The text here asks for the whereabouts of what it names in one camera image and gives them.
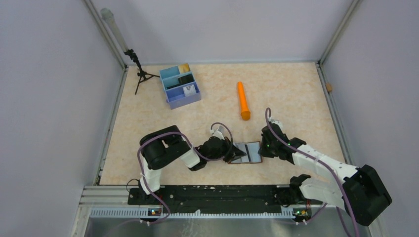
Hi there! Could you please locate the black card in tray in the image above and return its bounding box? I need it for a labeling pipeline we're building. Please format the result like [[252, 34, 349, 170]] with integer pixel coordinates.
[[166, 74, 194, 89]]

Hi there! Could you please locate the brown leather card holder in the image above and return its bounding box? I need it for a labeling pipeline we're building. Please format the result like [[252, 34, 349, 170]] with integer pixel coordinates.
[[227, 141, 264, 165]]

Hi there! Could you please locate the silver striped credit card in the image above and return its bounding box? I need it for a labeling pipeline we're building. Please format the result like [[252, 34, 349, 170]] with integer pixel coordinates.
[[231, 142, 262, 163]]

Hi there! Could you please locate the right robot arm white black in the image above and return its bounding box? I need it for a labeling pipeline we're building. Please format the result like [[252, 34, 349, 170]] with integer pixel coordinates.
[[259, 121, 392, 226]]

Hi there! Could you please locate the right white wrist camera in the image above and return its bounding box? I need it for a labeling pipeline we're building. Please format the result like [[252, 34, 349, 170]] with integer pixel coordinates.
[[269, 119, 284, 130]]

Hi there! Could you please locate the small tan block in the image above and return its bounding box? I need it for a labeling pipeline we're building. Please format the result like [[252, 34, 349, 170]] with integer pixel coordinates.
[[325, 83, 333, 93]]

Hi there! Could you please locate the white cable duct strip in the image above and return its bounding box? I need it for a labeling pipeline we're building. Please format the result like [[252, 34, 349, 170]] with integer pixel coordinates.
[[90, 207, 295, 219]]

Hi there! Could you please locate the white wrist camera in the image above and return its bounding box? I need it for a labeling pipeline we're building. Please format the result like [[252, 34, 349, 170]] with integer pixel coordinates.
[[210, 126, 224, 140], [269, 119, 284, 130]]

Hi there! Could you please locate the orange cylinder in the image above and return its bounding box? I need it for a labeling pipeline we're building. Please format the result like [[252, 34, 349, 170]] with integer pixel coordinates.
[[237, 81, 251, 120]]

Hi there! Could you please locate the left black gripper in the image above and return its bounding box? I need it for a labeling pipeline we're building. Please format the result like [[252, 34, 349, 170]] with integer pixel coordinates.
[[206, 137, 246, 163]]

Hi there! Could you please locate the blue compartment tray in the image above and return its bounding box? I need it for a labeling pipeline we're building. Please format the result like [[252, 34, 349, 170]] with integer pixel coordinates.
[[159, 65, 201, 110]]

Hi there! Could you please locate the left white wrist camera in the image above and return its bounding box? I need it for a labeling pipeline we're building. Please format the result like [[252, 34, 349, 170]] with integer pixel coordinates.
[[210, 126, 224, 140]]

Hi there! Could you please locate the small black tripod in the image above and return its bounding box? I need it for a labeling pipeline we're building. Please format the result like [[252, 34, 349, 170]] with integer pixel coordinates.
[[124, 49, 160, 95]]

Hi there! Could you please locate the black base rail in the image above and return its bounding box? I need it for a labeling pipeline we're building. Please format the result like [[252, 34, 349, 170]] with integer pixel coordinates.
[[127, 185, 321, 214]]

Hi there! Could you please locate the grey tube on frame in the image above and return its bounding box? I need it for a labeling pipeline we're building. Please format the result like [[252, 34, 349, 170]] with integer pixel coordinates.
[[100, 8, 129, 53]]

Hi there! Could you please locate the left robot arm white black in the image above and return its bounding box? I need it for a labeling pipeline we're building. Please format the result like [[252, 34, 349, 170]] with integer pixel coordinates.
[[128, 122, 246, 205]]

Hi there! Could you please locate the gold card in tray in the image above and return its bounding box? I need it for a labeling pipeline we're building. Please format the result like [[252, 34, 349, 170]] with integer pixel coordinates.
[[178, 63, 191, 74]]

